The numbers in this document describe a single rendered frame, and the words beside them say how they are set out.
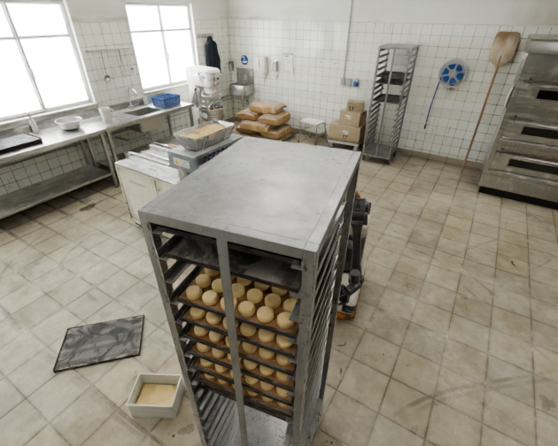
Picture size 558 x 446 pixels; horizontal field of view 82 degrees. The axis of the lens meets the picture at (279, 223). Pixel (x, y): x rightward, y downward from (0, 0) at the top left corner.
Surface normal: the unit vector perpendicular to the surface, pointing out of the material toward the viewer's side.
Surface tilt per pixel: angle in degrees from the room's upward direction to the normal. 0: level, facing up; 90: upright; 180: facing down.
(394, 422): 0
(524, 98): 90
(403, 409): 0
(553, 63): 90
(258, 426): 0
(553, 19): 90
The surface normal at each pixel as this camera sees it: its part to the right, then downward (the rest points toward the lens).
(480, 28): -0.53, 0.47
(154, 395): 0.00, -0.83
